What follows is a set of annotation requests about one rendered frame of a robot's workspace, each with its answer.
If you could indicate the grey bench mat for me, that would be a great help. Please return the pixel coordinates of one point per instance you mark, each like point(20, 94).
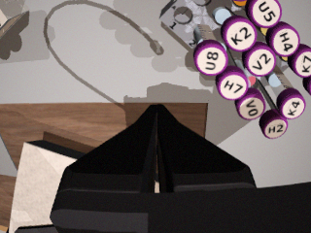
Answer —
point(118, 51)

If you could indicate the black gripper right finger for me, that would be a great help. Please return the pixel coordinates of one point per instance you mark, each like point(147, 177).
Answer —
point(187, 162)

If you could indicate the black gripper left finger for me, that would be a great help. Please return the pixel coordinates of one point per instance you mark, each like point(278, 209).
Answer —
point(126, 161)

